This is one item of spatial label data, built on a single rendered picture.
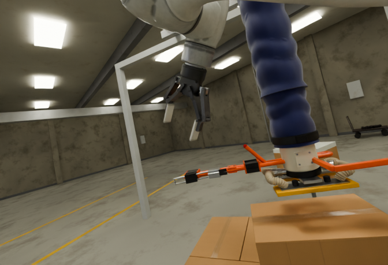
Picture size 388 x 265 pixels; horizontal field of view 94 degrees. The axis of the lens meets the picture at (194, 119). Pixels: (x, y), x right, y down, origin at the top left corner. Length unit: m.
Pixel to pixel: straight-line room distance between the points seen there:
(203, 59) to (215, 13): 0.11
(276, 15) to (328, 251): 1.09
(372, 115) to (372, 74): 1.62
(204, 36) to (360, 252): 1.01
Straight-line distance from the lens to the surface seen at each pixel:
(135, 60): 3.94
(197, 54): 0.51
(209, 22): 0.50
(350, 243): 1.08
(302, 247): 1.05
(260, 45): 1.07
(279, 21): 1.11
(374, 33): 10.38
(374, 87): 10.13
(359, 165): 0.94
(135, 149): 3.88
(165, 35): 3.25
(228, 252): 1.72
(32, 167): 14.86
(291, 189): 1.03
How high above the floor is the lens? 1.49
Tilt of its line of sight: 4 degrees up
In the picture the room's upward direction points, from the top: 12 degrees counter-clockwise
